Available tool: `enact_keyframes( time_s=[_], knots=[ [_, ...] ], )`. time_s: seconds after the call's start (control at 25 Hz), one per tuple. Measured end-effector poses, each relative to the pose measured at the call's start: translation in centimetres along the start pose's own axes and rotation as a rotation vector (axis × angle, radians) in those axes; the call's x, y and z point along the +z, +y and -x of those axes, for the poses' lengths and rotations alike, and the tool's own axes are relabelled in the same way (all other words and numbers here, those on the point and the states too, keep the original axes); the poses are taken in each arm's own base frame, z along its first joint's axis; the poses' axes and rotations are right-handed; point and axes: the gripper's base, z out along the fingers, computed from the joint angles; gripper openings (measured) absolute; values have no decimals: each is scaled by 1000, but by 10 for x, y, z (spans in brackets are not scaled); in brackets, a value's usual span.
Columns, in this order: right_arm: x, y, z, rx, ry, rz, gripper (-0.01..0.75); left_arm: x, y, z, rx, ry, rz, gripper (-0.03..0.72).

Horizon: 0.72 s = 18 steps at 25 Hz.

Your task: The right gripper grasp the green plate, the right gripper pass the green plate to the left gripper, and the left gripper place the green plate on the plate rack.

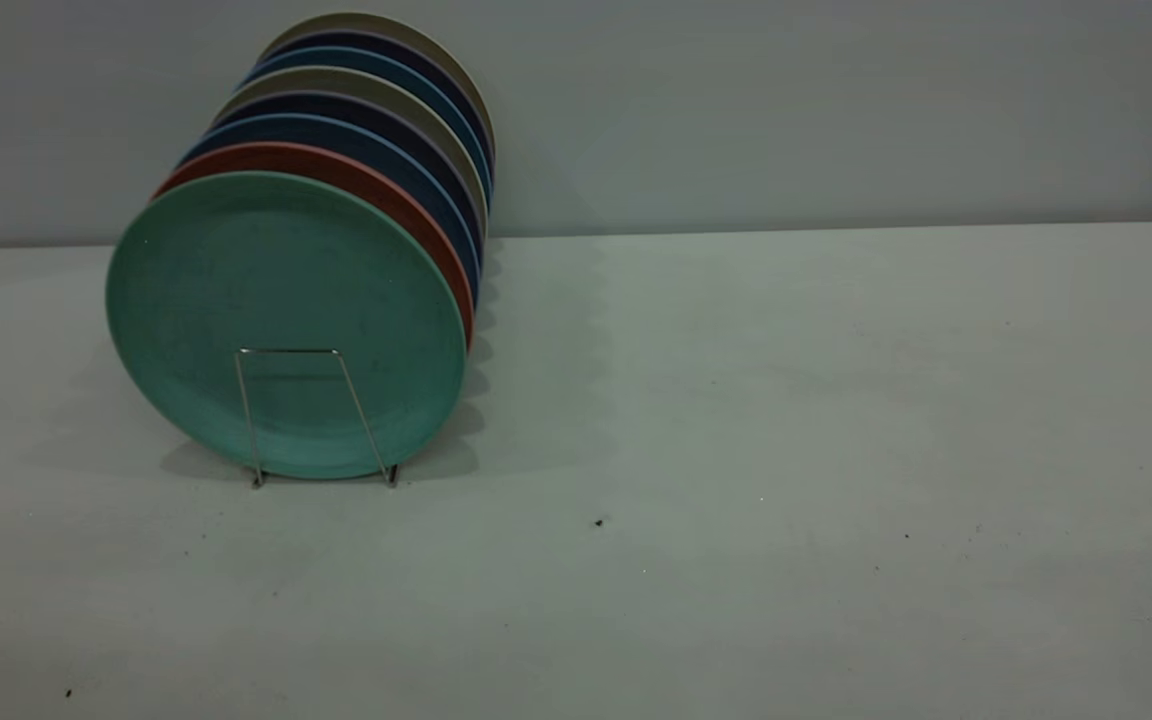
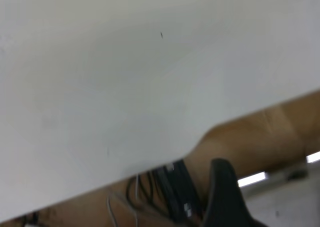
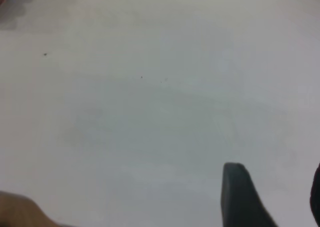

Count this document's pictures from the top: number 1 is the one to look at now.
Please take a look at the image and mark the green round plate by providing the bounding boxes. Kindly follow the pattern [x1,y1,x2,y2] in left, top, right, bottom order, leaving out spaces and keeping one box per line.
[105,171,468,481]

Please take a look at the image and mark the pink round plate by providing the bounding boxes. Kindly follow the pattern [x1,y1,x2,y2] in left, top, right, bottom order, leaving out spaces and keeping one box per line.
[151,141,478,353]

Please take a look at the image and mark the dark navy round plate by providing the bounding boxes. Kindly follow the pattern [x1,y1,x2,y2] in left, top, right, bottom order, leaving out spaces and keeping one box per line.
[264,30,494,173]
[213,91,487,263]

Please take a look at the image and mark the beige round plate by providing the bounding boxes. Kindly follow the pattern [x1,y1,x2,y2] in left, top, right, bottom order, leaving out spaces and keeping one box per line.
[254,11,496,161]
[210,66,490,237]

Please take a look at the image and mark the teal blue round plate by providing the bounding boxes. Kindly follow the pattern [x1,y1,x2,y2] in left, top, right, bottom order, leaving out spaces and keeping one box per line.
[236,46,493,201]

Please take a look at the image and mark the metal wire plate rack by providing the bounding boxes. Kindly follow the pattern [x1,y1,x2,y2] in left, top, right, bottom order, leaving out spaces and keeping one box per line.
[235,347,401,490]

